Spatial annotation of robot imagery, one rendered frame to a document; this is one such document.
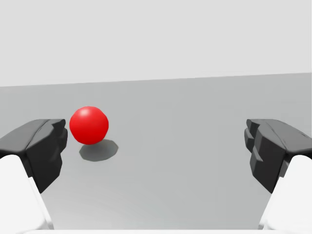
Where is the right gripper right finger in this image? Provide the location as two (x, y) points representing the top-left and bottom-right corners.
(244, 118), (312, 231)

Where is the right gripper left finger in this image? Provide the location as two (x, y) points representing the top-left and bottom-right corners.
(0, 118), (68, 231)

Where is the red ball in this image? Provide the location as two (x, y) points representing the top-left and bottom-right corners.
(69, 106), (110, 145)

